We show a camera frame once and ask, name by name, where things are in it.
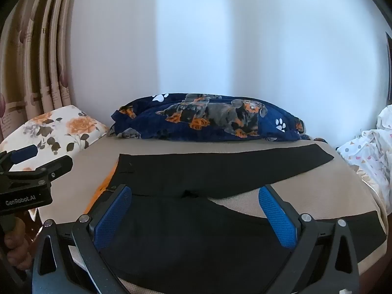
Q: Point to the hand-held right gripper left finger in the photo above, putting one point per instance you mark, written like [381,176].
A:
[114,217]

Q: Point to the white dotted quilt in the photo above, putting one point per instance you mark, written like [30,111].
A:
[373,150]

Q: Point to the white floral pillow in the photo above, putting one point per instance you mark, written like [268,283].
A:
[61,128]

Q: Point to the beige patterned curtain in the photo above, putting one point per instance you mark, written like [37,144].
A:
[36,52]

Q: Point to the person's left hand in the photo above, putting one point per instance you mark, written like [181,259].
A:
[17,248]

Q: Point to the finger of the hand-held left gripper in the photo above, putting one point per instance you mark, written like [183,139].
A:
[25,153]
[50,168]

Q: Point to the black pants with orange lining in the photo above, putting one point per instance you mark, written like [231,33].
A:
[199,235]

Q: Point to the blue dog-print blanket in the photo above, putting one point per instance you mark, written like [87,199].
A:
[214,119]

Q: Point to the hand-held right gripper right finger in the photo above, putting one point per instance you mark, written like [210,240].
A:
[277,217]

